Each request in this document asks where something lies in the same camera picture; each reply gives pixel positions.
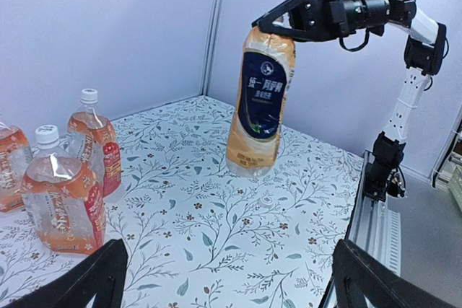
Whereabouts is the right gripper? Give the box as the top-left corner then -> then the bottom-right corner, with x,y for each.
252,0 -> 347,43

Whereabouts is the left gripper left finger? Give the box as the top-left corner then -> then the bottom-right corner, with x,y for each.
1,239 -> 128,307

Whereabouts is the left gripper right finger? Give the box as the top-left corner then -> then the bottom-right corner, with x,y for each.
332,239 -> 453,308

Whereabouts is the milk tea bottle dark label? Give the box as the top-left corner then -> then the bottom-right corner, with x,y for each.
226,27 -> 296,178

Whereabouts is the orange tea bottle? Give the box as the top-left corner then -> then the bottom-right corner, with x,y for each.
1,119 -> 32,214
20,125 -> 105,255
67,88 -> 124,203

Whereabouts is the small white bottle cap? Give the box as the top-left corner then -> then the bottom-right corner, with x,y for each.
258,196 -> 274,208

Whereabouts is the orange tea bottle front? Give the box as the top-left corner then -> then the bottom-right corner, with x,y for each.
20,125 -> 105,255

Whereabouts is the floral tablecloth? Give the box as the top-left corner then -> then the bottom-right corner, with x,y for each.
1,97 -> 363,307

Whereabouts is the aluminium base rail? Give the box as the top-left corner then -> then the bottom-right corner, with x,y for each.
317,149 -> 404,308

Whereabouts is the left aluminium corner post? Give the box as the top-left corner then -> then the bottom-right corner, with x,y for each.
200,0 -> 223,95

